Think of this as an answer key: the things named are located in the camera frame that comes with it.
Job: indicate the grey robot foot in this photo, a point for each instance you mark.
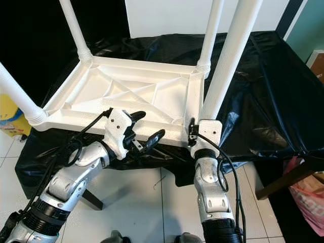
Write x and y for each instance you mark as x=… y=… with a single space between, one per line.
x=115 y=237
x=188 y=238

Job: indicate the grey robot left foot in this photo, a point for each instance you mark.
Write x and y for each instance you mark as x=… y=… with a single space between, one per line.
x=115 y=237

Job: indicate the dark brown wooden beam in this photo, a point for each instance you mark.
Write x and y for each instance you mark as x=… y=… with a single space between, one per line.
x=291 y=179
x=92 y=200

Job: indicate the white plastic table top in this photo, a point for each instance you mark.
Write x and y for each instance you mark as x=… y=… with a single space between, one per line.
x=131 y=98

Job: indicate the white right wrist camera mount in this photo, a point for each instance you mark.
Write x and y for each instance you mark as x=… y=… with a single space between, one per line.
x=210 y=131

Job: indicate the pink plastic bag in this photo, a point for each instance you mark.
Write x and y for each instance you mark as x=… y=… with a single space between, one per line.
x=306 y=202

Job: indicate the black plastic table cloth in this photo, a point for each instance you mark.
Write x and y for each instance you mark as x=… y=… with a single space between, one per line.
x=273 y=101

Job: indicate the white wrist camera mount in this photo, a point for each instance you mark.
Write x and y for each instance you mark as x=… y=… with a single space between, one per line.
x=117 y=129
x=210 y=131

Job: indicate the yellow box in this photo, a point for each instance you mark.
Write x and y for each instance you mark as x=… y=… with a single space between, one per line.
x=12 y=119

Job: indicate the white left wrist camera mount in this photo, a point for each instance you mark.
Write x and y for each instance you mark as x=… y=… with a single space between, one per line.
x=117 y=129

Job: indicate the grey robot right foot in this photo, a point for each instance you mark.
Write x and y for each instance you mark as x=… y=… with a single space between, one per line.
x=188 y=238

